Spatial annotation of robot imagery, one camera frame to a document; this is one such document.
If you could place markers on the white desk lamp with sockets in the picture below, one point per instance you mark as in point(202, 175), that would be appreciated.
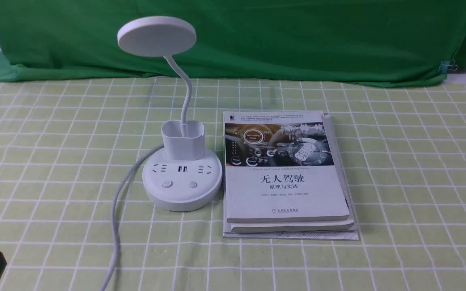
point(182, 175)

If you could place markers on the green checkered tablecloth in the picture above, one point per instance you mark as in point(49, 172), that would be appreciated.
point(66, 145)

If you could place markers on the top white textbook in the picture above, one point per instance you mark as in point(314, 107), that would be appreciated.
point(285, 190)

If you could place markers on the bottom printed paper booklet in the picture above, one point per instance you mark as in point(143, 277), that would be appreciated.
point(297, 235)

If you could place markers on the green backdrop cloth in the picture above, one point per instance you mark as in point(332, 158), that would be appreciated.
point(383, 43)

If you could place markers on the teal binder clip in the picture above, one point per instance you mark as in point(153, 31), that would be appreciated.
point(447, 67)

